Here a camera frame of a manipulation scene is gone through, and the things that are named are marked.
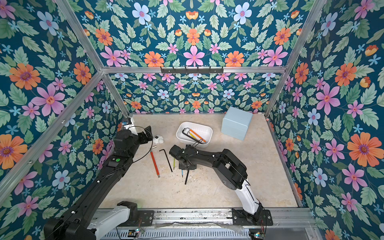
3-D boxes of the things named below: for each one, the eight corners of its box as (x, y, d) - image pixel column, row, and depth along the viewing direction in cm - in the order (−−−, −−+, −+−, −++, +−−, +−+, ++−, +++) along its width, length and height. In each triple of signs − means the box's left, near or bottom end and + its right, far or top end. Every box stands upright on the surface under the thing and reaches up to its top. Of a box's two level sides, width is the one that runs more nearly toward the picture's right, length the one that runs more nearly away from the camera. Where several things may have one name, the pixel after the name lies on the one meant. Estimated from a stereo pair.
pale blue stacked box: (219, 136, 108) (221, 122, 95) (225, 120, 118) (227, 105, 105) (244, 144, 103) (249, 130, 91) (248, 127, 113) (253, 112, 101)
